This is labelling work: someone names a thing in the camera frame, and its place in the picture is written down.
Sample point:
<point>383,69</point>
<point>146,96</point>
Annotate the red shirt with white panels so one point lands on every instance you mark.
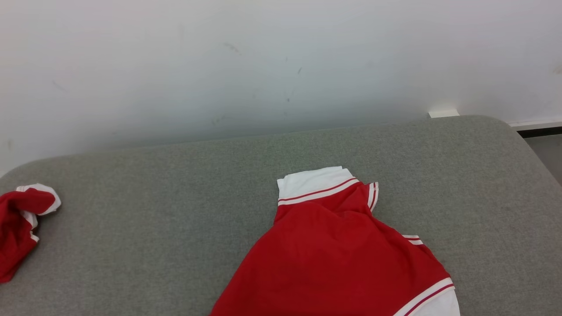
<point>329,254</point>

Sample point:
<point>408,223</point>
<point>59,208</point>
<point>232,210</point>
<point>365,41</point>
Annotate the red garment with white cuffs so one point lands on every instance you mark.
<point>15,237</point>

